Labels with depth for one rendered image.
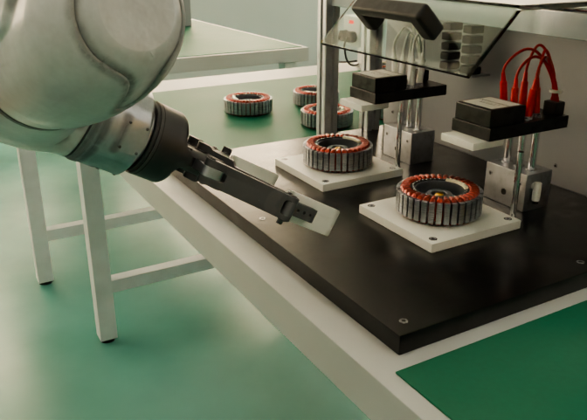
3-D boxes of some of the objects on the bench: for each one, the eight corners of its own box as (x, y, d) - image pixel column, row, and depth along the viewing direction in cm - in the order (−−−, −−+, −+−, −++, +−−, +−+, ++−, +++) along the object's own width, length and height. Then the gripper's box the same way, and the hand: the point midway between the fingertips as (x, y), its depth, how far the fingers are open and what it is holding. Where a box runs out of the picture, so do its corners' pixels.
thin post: (512, 228, 87) (521, 154, 83) (502, 223, 88) (511, 151, 85) (521, 225, 88) (530, 152, 84) (511, 221, 89) (520, 148, 85)
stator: (431, 235, 82) (434, 206, 80) (378, 205, 91) (379, 179, 90) (500, 217, 87) (502, 190, 86) (442, 191, 96) (444, 167, 95)
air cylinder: (409, 165, 111) (411, 133, 109) (382, 154, 117) (383, 123, 116) (432, 161, 114) (435, 128, 112) (404, 149, 120) (406, 119, 118)
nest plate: (322, 192, 99) (322, 184, 99) (274, 165, 111) (274, 158, 111) (403, 175, 106) (403, 168, 106) (348, 152, 118) (349, 145, 118)
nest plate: (431, 253, 80) (431, 244, 79) (358, 212, 92) (358, 203, 91) (520, 228, 87) (521, 219, 86) (442, 193, 99) (442, 185, 98)
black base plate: (398, 355, 64) (400, 335, 63) (167, 170, 116) (166, 158, 115) (689, 251, 86) (694, 234, 85) (385, 134, 137) (385, 123, 137)
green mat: (152, 169, 116) (151, 168, 116) (71, 101, 166) (71, 100, 166) (531, 107, 160) (531, 106, 160) (377, 68, 209) (377, 67, 209)
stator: (267, 105, 161) (266, 89, 160) (277, 115, 151) (277, 99, 150) (221, 107, 159) (220, 92, 158) (227, 119, 149) (227, 102, 147)
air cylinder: (521, 212, 92) (527, 175, 90) (482, 196, 98) (486, 160, 96) (547, 205, 94) (553, 168, 92) (507, 189, 100) (511, 154, 98)
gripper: (87, 138, 75) (239, 198, 88) (163, 210, 55) (347, 275, 67) (115, 77, 74) (265, 146, 87) (202, 128, 54) (380, 209, 67)
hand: (293, 200), depth 77 cm, fingers open, 13 cm apart
